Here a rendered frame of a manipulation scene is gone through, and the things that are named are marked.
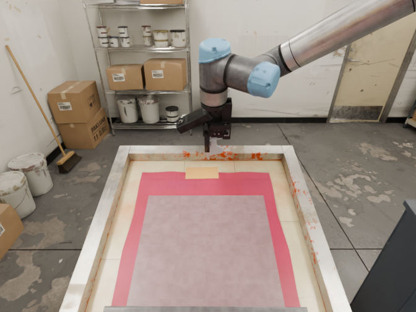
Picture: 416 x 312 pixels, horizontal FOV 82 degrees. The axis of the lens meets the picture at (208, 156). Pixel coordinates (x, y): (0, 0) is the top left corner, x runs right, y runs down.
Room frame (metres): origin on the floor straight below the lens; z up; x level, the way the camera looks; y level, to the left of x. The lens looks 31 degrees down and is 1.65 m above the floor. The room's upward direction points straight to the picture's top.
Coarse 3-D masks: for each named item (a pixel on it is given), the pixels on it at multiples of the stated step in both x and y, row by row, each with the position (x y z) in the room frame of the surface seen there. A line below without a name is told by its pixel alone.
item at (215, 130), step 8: (224, 104) 0.62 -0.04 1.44; (216, 112) 0.63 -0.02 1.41; (224, 112) 0.63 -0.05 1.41; (216, 120) 0.64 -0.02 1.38; (224, 120) 0.64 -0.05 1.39; (208, 128) 0.63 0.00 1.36; (216, 128) 0.62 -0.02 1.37; (224, 128) 0.62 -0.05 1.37; (208, 136) 0.63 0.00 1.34; (216, 136) 0.64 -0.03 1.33; (224, 136) 0.63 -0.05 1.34
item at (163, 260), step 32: (160, 192) 0.55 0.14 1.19; (192, 192) 0.55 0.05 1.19; (160, 224) 0.45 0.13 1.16; (192, 224) 0.45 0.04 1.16; (128, 256) 0.37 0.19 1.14; (160, 256) 0.37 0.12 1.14; (192, 256) 0.37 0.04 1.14; (128, 288) 0.30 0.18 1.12; (160, 288) 0.30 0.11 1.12; (192, 288) 0.30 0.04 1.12
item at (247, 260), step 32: (224, 192) 0.55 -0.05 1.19; (256, 192) 0.55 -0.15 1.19; (224, 224) 0.45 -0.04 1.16; (256, 224) 0.45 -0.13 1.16; (224, 256) 0.37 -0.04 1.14; (256, 256) 0.37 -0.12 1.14; (288, 256) 0.37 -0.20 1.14; (224, 288) 0.30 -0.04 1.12; (256, 288) 0.30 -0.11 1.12; (288, 288) 0.30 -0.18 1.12
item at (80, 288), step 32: (128, 160) 0.66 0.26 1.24; (160, 160) 0.68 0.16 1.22; (192, 160) 0.68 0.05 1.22; (224, 160) 0.68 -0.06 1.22; (288, 160) 0.64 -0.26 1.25; (96, 224) 0.43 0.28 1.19; (320, 224) 0.43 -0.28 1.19; (96, 256) 0.35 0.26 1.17; (320, 256) 0.35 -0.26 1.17; (320, 288) 0.30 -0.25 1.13
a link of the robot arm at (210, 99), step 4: (200, 92) 0.62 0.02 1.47; (204, 92) 0.60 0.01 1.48; (224, 92) 0.60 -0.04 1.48; (200, 96) 0.62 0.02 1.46; (204, 96) 0.60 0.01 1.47; (208, 96) 0.59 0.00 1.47; (212, 96) 0.59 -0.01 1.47; (216, 96) 0.59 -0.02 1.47; (220, 96) 0.60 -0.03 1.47; (224, 96) 0.61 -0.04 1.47; (204, 100) 0.61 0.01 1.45; (208, 100) 0.60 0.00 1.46; (212, 100) 0.60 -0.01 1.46; (216, 100) 0.60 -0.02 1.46; (220, 100) 0.60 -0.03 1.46; (224, 100) 0.61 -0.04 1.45; (204, 104) 0.61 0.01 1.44; (208, 104) 0.60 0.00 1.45; (212, 104) 0.60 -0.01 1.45; (216, 104) 0.60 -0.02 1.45; (220, 104) 0.60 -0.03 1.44
